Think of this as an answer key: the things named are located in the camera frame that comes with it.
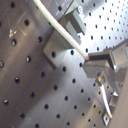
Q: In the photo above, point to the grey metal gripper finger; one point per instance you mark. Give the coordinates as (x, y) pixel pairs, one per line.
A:
(115, 82)
(98, 62)

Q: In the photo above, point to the small square metal nut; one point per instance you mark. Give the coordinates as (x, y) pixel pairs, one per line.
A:
(106, 119)

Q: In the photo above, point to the grey metal cable clip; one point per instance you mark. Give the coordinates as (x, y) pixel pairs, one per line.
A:
(65, 37)

